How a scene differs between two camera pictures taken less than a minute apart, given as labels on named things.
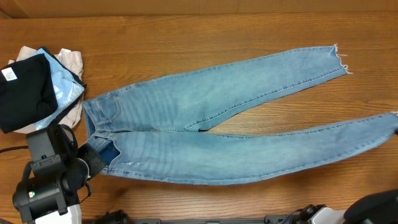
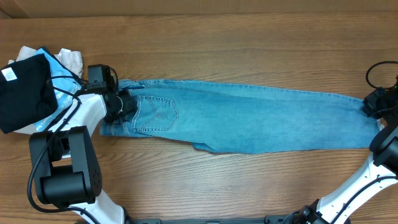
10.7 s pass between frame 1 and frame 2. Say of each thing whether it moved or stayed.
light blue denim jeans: moved
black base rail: stayed
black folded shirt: stayed
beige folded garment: stayed
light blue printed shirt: stayed
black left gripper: moved
